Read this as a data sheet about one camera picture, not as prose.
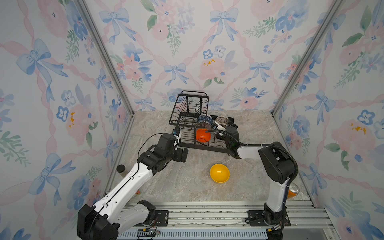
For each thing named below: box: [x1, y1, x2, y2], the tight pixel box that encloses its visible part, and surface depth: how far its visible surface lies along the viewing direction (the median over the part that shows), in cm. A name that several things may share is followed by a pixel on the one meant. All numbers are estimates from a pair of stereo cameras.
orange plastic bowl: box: [196, 128, 211, 143], surface depth 102 cm
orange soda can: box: [287, 182, 301, 199], surface depth 73 cm
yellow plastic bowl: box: [210, 163, 231, 184], surface depth 87 cm
